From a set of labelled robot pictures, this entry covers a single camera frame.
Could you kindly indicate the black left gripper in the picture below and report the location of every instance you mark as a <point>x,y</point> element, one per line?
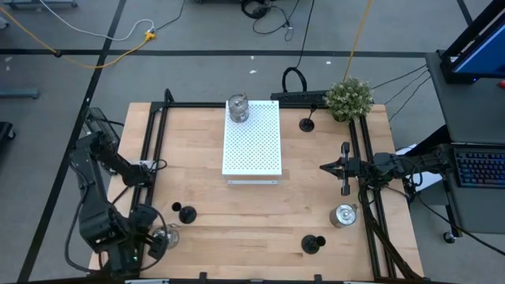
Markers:
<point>130,248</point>

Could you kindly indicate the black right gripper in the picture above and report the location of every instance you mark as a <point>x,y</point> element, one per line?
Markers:
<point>357,167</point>

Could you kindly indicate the silver cylindrical candle holder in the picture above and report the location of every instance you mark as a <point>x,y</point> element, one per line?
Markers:
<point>238,108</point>
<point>169,236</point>
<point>342,216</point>

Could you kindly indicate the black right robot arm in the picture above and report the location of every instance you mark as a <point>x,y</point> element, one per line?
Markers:
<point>388,163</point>

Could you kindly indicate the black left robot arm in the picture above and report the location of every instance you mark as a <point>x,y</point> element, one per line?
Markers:
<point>96,225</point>

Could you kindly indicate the potted green plant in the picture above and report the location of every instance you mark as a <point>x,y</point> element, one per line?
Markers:
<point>349,98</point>

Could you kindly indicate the black power strip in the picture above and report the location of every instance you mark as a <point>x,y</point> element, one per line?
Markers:
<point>300,98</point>

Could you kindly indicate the white perforated metal shelf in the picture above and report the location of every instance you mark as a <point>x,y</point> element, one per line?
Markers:
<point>252,146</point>

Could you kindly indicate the white paper sheet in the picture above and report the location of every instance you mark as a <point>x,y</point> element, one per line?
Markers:
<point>432,179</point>

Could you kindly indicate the black ventilated control box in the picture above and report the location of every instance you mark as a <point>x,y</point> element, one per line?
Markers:
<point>96,122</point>

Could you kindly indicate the grey equipment cart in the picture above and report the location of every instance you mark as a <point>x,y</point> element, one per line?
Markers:
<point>465,114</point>

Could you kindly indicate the backlit black keyboard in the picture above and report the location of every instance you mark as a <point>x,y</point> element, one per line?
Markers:
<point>479,169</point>

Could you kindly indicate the computer monitor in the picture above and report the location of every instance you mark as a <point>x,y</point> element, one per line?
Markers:
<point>481,51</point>

